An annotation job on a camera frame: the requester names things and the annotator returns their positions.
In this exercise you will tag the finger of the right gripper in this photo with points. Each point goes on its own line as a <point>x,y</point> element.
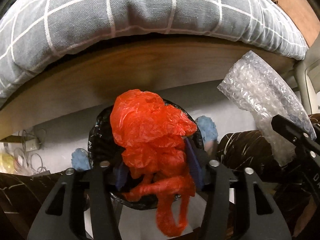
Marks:
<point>297,136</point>

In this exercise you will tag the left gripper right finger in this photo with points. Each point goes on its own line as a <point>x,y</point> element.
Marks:
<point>242,193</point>

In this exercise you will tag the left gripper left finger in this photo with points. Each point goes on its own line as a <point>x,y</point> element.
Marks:
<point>61,216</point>

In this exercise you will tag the clear bubble wrap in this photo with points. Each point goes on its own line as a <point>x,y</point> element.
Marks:
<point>254,86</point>

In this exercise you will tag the red plastic bag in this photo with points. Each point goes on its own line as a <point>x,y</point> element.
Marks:
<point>152,134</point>

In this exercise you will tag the black lined trash bin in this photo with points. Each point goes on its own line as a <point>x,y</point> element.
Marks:
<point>100,142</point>

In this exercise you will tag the blue fluffy slipper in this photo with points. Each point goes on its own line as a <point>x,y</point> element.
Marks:
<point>80,161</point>
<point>207,128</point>

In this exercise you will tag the yellow plastic bag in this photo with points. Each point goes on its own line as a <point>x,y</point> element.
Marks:
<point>7,163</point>

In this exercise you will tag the wooden headboard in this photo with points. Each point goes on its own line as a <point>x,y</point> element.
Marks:
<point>303,16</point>

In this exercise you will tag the grey checked bed sheet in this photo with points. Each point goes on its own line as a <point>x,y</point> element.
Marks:
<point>36,33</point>

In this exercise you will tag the wooden bed frame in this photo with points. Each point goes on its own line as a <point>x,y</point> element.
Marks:
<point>103,71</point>

